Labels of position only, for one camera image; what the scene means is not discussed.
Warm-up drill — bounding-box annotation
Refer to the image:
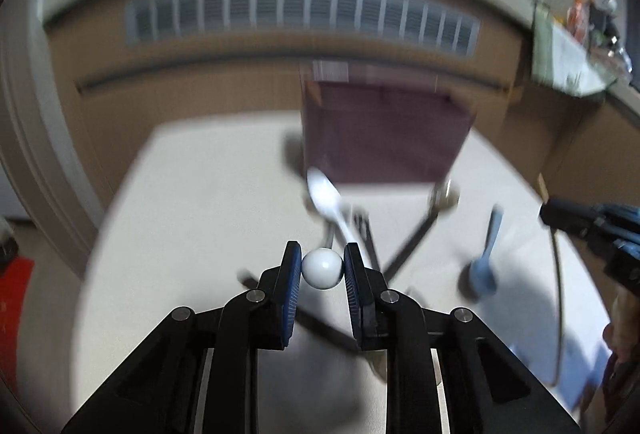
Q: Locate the blue plastic spoon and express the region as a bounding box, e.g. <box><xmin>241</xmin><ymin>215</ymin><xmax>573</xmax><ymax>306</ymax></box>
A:
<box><xmin>466</xmin><ymin>205</ymin><xmax>504</xmax><ymax>301</ymax></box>

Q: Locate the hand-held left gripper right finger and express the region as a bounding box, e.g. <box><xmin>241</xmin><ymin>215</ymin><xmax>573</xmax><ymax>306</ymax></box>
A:
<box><xmin>344</xmin><ymin>242</ymin><xmax>581</xmax><ymax>434</ymax></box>

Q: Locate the white plastic spoon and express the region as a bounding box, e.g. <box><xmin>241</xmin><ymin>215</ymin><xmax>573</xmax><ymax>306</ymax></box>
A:
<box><xmin>306</xmin><ymin>167</ymin><xmax>362</xmax><ymax>256</ymax></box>

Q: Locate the cluttered side counter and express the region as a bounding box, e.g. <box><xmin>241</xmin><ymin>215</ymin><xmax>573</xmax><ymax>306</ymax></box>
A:
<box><xmin>531</xmin><ymin>6</ymin><xmax>636</xmax><ymax>99</ymax></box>

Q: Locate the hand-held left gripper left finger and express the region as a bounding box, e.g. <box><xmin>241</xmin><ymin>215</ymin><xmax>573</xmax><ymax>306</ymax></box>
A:
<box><xmin>62</xmin><ymin>241</ymin><xmax>304</xmax><ymax>434</ymax></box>

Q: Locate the maroon utensil organizer box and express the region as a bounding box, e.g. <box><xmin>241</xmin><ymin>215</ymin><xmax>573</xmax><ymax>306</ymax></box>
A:
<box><xmin>300</xmin><ymin>61</ymin><xmax>477</xmax><ymax>188</ymax></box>

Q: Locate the white ball-tipped utensil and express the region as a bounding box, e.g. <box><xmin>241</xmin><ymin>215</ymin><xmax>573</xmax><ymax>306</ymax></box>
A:
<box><xmin>301</xmin><ymin>248</ymin><xmax>345</xmax><ymax>289</ymax></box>

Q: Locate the person's right hand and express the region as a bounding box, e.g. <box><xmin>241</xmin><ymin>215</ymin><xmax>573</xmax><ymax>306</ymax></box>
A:
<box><xmin>602</xmin><ymin>286</ymin><xmax>640</xmax><ymax>367</ymax></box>

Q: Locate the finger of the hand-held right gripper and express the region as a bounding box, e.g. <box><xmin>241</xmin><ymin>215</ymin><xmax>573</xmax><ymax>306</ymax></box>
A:
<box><xmin>539</xmin><ymin>197</ymin><xmax>602</xmax><ymax>238</ymax></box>

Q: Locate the grey vent grille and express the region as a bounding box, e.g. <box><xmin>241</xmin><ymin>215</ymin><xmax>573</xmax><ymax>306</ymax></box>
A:
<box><xmin>124</xmin><ymin>0</ymin><xmax>482</xmax><ymax>61</ymax></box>

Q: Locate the black-handled metal utensil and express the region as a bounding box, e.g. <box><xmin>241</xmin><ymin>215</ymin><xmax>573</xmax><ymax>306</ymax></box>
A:
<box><xmin>382</xmin><ymin>179</ymin><xmax>462</xmax><ymax>276</ymax></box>

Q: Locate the orange packet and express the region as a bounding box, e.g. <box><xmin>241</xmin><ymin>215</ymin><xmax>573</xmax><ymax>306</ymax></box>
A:
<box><xmin>569</xmin><ymin>0</ymin><xmax>595</xmax><ymax>41</ymax></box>

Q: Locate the red object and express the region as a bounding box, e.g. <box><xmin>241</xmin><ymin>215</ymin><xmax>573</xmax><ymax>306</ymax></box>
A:
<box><xmin>0</xmin><ymin>259</ymin><xmax>32</xmax><ymax>367</ymax></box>

